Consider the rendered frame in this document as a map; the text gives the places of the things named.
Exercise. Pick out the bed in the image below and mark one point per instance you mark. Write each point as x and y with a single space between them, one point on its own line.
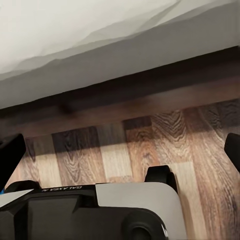
71 64

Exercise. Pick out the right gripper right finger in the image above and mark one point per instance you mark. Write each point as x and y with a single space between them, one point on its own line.
232 149

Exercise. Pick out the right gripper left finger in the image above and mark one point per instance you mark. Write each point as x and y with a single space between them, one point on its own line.
12 149

